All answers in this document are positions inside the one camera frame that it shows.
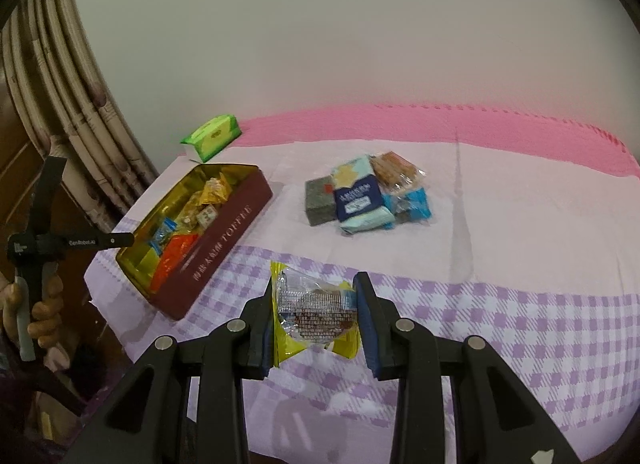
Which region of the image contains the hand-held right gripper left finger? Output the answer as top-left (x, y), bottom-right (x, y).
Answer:
top-left (65, 271), bottom-right (278, 464)

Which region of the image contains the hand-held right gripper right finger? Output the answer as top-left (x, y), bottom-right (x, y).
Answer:
top-left (352, 271), bottom-right (583, 464)

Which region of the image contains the yellow edged brown cake packet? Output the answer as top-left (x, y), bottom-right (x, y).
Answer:
top-left (270, 261), bottom-right (362, 366)

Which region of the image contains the maroon candy tin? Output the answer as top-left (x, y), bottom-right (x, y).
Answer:
top-left (115, 163), bottom-right (273, 321)

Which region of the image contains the red snack packet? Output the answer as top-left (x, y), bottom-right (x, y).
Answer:
top-left (149, 233), bottom-right (202, 295)

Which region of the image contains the blue candy packet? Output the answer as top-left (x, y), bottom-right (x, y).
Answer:
top-left (149, 221), bottom-right (180, 251)
top-left (385, 187), bottom-right (433, 225)

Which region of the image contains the dark blue biscuit packet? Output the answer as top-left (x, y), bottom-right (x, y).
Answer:
top-left (333, 179), bottom-right (397, 236)

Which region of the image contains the grey green cake block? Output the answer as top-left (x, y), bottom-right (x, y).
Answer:
top-left (305, 175), bottom-right (337, 226)

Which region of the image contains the pale star cracker packet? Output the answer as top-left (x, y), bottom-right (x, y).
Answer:
top-left (331, 157), bottom-right (376, 191)

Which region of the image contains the clear peanut brittle packet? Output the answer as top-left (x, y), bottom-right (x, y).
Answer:
top-left (370, 151), bottom-right (428, 195)

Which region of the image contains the person's left hand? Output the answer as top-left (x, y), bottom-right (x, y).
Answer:
top-left (0, 275), bottom-right (68, 372)

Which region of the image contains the brown wooden cabinet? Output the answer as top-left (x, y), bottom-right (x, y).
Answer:
top-left (0, 84), bottom-right (126, 305)

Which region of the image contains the purple checked bed sheet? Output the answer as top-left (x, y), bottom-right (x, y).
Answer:
top-left (82, 139), bottom-right (640, 464)

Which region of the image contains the beige patterned curtain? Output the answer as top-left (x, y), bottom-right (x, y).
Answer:
top-left (0, 0), bottom-right (161, 225)

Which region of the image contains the green tissue pack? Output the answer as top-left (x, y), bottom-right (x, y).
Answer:
top-left (180, 114), bottom-right (242, 163)

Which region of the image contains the pink foam mat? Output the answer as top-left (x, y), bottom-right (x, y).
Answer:
top-left (232, 102), bottom-right (640, 180)

